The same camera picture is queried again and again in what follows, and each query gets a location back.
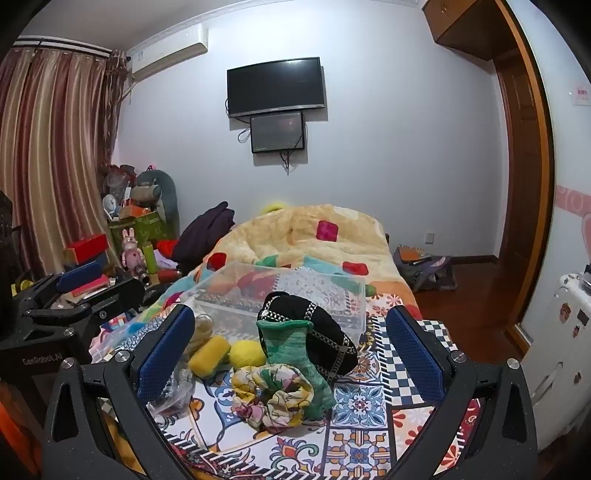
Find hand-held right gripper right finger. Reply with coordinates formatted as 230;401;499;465
387;305;540;480

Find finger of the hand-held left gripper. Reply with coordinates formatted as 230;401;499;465
16;261;112;309
28;276;147;344

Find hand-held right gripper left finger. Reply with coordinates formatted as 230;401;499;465
41;305;213;480

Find black grey sock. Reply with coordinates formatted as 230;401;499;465
148;367;195;417

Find yellow plush cylinder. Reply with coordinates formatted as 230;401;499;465
188;336;230;377

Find beige fluffy soft item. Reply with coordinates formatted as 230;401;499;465
187;314;214;361

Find yellow fluffy ball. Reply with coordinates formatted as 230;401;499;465
229;340;267;370

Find black patterned socks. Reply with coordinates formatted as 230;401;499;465
259;292;360;384

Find floral fabric scrunchie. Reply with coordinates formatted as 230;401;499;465
231;364;315;433

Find green knitted pouch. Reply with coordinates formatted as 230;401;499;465
257;319;335;421

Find clear plastic storage box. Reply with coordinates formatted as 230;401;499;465
182;261;368;342

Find red book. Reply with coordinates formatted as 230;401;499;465
69;274;110;299

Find red box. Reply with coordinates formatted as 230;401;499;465
64;233;110;265

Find pink rabbit figure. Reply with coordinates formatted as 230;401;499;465
121;228;147;278

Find green bottle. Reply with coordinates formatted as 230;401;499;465
141;244;160;274

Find red cloth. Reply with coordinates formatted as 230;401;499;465
154;237;182;260

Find green printed box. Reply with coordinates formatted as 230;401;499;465
110;210;170;254

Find orange box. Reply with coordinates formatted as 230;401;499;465
119;203;154;221

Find patterned tile-print bed sheet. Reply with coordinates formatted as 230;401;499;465
88;295;485;480

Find dark purple clothing pile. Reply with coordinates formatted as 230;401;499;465
177;202;236;276

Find grey plush toy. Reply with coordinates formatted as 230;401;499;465
135;170;181;236

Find striped brown curtain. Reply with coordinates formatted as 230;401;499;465
0;44;127;280

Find white case with stickers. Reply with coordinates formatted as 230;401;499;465
522;264;591;455

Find orange patchwork fleece blanket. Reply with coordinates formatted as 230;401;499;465
139;203;416;324

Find brown wooden door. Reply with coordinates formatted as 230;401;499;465
494;58;555;356

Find white sliding wardrobe door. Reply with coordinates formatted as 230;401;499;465
505;0;591;333

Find wooden overhead cabinet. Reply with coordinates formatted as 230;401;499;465
422;0;509;62

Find black television cable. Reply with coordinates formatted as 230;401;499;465
225;98;253;144

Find small black wall monitor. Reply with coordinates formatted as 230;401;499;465
250;111;306;154

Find white wall air conditioner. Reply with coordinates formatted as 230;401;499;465
127;25;209;80

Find black wall television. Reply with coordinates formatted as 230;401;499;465
226;57;327;119

